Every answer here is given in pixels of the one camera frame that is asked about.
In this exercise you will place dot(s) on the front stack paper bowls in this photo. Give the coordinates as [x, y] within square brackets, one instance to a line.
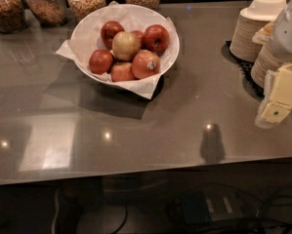
[265, 61]

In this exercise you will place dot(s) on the tall stack paper bowls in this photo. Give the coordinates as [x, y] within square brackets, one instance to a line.
[251, 19]

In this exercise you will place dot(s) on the black box under table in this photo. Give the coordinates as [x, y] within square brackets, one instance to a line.
[204, 207]

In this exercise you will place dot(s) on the glass jar brown cereal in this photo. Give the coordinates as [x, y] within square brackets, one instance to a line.
[12, 17]
[48, 12]

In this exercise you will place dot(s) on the glass jar colourful cereal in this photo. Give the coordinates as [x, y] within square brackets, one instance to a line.
[82, 8]

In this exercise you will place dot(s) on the red apple with sticker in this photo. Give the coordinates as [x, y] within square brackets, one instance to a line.
[145, 64]

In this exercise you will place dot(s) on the red apple front middle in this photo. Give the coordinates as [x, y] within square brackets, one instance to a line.
[122, 71]

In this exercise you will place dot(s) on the glass jar brown cereal left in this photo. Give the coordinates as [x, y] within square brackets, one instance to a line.
[12, 17]

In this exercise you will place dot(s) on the white bowl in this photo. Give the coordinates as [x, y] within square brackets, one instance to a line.
[87, 33]

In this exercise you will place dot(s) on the red apple back right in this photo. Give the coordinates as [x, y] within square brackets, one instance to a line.
[156, 39]

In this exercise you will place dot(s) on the yellow-green apple centre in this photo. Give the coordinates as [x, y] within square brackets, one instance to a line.
[125, 45]

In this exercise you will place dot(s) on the red apple back left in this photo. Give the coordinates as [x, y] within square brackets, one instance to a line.
[109, 30]

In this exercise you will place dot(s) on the white paper liner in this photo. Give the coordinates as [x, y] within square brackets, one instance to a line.
[142, 85]

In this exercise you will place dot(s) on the black rubber mat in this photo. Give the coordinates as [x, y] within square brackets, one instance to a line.
[245, 67]

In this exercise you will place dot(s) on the red apple front left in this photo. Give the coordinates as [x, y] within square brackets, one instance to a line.
[101, 61]

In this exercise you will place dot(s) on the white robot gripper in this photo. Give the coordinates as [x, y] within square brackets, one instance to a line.
[288, 33]

